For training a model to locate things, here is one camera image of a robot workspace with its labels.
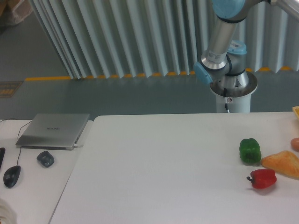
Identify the black keyboard edge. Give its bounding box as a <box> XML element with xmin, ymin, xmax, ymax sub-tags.
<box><xmin>0</xmin><ymin>147</ymin><xmax>6</xmax><ymax>168</ymax></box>

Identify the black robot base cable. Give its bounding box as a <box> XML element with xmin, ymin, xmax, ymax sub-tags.
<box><xmin>223</xmin><ymin>88</ymin><xmax>231</xmax><ymax>113</ymax></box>

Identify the black mouse cable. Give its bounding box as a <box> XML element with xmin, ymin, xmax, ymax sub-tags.
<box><xmin>0</xmin><ymin>118</ymin><xmax>33</xmax><ymax>167</ymax></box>

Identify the yellow floor tape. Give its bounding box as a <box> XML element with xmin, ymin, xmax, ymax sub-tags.
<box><xmin>25</xmin><ymin>66</ymin><xmax>293</xmax><ymax>81</ymax></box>

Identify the orange floor sign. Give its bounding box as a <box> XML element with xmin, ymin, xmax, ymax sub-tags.
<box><xmin>0</xmin><ymin>81</ymin><xmax>23</xmax><ymax>98</ymax></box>

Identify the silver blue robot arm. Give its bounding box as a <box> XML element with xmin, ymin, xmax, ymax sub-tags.
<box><xmin>193</xmin><ymin>0</ymin><xmax>299</xmax><ymax>84</ymax></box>

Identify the dark grey earbuds case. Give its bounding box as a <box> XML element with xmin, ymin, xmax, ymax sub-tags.
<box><xmin>36</xmin><ymin>151</ymin><xmax>55</xmax><ymax>168</ymax></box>

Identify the white corrugated partition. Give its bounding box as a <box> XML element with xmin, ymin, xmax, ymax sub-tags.
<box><xmin>30</xmin><ymin>0</ymin><xmax>299</xmax><ymax>79</ymax></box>

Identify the red bell pepper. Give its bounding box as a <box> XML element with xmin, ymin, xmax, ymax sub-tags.
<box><xmin>246</xmin><ymin>169</ymin><xmax>277</xmax><ymax>189</ymax></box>

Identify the black computer mouse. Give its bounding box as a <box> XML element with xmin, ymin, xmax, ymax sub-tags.
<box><xmin>3</xmin><ymin>165</ymin><xmax>21</xmax><ymax>189</ymax></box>

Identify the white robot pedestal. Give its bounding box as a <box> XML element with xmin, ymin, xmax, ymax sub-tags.
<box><xmin>210</xmin><ymin>71</ymin><xmax>257</xmax><ymax>113</ymax></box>

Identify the pink round fruit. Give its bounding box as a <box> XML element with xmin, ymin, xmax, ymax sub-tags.
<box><xmin>290</xmin><ymin>137</ymin><xmax>299</xmax><ymax>151</ymax></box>

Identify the silver closed laptop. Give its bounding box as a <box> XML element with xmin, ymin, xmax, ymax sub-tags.
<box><xmin>16</xmin><ymin>113</ymin><xmax>90</xmax><ymax>150</ymax></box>

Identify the orange croissant bread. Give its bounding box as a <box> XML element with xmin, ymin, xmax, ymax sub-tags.
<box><xmin>261</xmin><ymin>150</ymin><xmax>299</xmax><ymax>179</ymax></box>

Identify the green bell pepper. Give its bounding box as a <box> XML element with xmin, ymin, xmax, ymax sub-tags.
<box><xmin>239</xmin><ymin>138</ymin><xmax>262</xmax><ymax>164</ymax></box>

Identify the brown cardboard box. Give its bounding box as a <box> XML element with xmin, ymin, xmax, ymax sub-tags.
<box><xmin>0</xmin><ymin>0</ymin><xmax>33</xmax><ymax>28</ymax></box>

